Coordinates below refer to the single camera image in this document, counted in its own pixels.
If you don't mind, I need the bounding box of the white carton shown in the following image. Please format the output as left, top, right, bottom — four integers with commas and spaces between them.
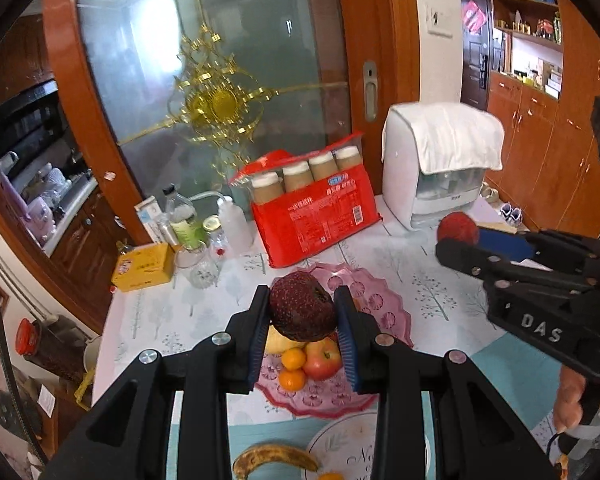
134, 197, 168, 243

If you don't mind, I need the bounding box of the black electric device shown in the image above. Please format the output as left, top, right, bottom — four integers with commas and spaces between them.
0, 390, 42, 442

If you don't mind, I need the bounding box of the person's right hand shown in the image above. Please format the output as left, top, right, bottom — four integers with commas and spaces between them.
552, 365, 590, 430

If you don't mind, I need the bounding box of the white plastic bottle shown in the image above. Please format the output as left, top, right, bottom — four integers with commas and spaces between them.
217, 195, 254, 256

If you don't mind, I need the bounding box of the spotted yellow banana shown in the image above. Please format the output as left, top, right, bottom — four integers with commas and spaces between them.
232, 442, 321, 480

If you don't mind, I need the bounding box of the yellow-brown pear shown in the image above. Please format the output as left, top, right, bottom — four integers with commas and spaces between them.
265, 325, 306, 356

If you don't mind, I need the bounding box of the red pack of paper cups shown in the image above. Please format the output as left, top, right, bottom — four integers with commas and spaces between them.
228, 131, 383, 268

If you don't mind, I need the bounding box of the clear plastic bottle green label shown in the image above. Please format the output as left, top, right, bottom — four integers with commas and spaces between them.
162, 185, 208, 252

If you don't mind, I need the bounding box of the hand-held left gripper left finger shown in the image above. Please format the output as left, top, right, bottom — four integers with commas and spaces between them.
45, 285, 272, 480

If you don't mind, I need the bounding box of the pink glass fruit bowl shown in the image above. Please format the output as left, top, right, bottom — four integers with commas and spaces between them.
254, 262, 415, 418

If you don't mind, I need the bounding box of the wooden framed glass door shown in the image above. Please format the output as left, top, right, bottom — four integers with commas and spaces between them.
42, 0, 421, 251

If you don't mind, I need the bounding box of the yellow cardboard box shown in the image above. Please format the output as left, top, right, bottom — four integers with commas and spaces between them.
111, 242, 176, 293

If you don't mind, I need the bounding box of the wooden storage cabinet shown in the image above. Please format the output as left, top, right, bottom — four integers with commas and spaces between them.
485, 0, 600, 241

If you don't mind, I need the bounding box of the red door decoration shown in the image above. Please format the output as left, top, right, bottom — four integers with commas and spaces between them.
461, 0, 487, 35

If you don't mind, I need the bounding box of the silver door handle plate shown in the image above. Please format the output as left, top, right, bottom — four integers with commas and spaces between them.
362, 61, 379, 122

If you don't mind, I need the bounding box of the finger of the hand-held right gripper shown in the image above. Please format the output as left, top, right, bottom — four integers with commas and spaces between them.
434, 237, 598, 293
475, 227, 600, 272

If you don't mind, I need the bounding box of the small glass jar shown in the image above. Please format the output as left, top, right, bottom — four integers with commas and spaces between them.
202, 215, 227, 257

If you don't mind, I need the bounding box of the pair of sneakers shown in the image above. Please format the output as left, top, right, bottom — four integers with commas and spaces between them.
500, 202, 525, 226

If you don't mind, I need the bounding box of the black cable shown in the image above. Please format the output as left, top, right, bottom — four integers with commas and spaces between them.
0, 255, 48, 466

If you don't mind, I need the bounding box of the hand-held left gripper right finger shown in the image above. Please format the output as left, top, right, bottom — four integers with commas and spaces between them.
332, 286, 556, 480

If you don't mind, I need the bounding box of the white bucket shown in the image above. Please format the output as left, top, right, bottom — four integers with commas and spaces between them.
82, 335, 103, 376

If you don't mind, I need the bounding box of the red apple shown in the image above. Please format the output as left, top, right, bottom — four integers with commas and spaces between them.
301, 337, 343, 381

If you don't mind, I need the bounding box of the dark avocado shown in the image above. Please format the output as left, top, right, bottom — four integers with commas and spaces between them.
269, 270, 338, 343

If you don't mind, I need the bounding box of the white countertop appliance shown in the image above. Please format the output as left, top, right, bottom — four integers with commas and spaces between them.
381, 102, 506, 231

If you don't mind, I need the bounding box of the silver metal can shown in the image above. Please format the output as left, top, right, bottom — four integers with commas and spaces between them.
157, 215, 181, 249

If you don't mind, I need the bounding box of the red lychee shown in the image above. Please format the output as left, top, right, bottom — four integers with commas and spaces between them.
437, 211, 480, 247

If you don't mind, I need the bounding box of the dark entry door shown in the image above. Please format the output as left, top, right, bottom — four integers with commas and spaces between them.
457, 0, 493, 108

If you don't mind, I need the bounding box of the white wall switch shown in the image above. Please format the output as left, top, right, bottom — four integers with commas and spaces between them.
426, 4, 454, 38

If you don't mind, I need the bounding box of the white towel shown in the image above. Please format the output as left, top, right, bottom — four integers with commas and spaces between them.
382, 102, 506, 171

